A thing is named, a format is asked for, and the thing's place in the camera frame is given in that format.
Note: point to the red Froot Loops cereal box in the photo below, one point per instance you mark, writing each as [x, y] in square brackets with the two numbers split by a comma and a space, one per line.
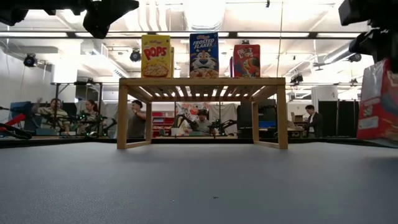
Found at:
[377, 109]
[247, 62]
[231, 67]

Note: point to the grey ceiling duct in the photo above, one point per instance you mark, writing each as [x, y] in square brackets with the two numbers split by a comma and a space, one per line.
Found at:
[335, 56]

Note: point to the wooden slatted shelf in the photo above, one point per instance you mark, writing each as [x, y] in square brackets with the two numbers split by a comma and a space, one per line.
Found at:
[202, 81]

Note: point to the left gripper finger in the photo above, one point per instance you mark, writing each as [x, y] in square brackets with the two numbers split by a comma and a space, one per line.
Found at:
[102, 15]

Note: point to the black ceiling spotlight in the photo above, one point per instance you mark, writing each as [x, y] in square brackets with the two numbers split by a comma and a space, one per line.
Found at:
[30, 60]
[135, 56]
[355, 57]

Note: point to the black cabinet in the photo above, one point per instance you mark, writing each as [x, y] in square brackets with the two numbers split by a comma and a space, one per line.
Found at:
[245, 115]

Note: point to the black table frame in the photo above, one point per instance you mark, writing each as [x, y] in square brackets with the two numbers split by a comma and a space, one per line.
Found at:
[202, 140]

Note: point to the yellow Corn Pops cereal box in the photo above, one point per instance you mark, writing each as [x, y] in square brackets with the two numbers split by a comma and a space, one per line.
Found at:
[172, 62]
[155, 53]

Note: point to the blue panel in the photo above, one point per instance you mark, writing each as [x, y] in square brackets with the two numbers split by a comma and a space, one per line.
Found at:
[18, 107]

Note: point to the person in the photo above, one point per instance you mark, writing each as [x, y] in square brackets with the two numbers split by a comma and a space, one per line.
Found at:
[53, 116]
[136, 121]
[202, 126]
[314, 123]
[90, 116]

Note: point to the black ceiling projector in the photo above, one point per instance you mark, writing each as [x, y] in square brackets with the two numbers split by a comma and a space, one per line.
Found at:
[297, 79]

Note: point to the long ceiling light strip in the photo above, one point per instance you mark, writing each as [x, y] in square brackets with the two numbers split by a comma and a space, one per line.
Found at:
[233, 35]

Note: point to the red storage rack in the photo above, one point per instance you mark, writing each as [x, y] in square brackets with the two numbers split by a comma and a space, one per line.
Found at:
[161, 119]

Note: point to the black metal frame stand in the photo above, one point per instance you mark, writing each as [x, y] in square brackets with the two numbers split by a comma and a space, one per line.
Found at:
[77, 83]

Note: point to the black background robot arm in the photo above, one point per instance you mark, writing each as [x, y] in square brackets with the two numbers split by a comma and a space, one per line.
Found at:
[225, 124]
[107, 123]
[15, 132]
[186, 119]

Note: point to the black room divider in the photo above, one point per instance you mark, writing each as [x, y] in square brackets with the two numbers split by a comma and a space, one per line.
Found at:
[348, 119]

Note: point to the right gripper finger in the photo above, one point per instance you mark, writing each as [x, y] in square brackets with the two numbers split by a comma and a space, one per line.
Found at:
[379, 46]

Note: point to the white pillar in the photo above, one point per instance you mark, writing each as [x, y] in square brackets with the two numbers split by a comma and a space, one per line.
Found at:
[325, 96]

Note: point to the blue Frosted Flakes cereal box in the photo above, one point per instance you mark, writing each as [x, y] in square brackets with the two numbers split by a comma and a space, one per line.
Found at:
[203, 46]

